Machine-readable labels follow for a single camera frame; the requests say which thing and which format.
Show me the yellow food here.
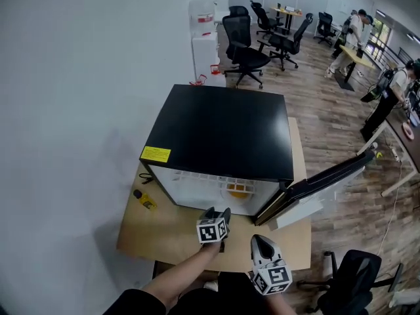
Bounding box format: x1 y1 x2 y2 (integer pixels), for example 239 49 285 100
226 182 254 200

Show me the round yellow table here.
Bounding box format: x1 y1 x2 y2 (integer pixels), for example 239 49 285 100
269 5 304 36

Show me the brown desk with white frame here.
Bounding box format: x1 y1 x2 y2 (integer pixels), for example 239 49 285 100
356 109 420 197

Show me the clear water bottle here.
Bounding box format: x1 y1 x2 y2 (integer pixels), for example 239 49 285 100
188 0 218 37

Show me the black mini fridge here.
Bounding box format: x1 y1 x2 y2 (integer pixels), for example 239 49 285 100
139 83 377 228

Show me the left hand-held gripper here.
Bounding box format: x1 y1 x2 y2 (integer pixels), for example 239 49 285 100
196 207 232 253

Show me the black mesh office chair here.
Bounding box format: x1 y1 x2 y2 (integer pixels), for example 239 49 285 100
222 5 272 90
249 0 285 39
312 11 343 48
257 12 314 72
296 249 405 315

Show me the white cable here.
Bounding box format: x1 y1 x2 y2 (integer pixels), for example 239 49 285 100
376 161 404 256

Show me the person's black clothing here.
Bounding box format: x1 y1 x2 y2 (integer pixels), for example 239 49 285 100
103 270 275 315

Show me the black railing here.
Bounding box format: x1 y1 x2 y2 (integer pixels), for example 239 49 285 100
398 46 415 66

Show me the window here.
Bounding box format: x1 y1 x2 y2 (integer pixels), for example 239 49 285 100
366 17 392 62

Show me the person's right forearm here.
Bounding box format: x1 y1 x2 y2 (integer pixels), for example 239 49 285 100
264 291 297 315

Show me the white water dispenser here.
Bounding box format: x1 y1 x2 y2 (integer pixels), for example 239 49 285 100
191 31 227 88

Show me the yellow tool with black cap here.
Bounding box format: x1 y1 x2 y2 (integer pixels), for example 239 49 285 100
133 189 159 211

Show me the pink object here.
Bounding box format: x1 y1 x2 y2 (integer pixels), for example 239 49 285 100
401 121 415 141

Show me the person's left forearm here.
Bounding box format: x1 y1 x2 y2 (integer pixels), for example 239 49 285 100
140 241 224 312

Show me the yellow standing desk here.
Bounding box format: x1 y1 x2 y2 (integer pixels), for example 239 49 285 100
334 44 377 93

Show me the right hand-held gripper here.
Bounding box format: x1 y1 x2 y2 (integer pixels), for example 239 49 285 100
250 234 293 297

